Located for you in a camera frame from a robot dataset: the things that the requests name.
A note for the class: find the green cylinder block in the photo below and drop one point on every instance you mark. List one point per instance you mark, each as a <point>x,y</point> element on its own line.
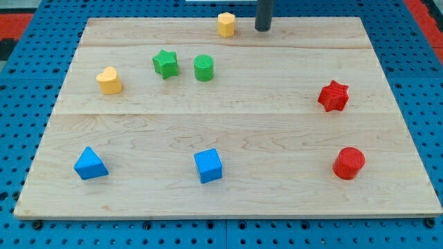
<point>204,67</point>

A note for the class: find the light wooden board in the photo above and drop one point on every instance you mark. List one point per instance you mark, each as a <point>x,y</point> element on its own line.
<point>260,112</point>

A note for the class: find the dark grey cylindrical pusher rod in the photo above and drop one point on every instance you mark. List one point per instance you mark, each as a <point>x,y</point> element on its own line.
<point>263,16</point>

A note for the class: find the yellow hexagon block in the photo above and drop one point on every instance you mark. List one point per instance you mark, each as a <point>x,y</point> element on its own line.
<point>226,24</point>

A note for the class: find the green star block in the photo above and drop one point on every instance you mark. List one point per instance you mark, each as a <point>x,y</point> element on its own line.
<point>166,64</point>

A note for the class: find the red star block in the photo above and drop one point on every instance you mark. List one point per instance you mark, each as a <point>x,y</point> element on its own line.
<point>334,96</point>

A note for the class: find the red cylinder block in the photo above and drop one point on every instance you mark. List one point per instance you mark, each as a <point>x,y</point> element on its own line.
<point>348,163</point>

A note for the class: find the blue triangle block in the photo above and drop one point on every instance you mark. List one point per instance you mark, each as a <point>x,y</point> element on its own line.
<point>89,165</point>

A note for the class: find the blue cube block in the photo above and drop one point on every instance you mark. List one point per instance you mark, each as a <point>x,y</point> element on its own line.
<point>209,165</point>

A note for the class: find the yellow heart block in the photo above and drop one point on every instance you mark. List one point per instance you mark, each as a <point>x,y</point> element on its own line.
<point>109,82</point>

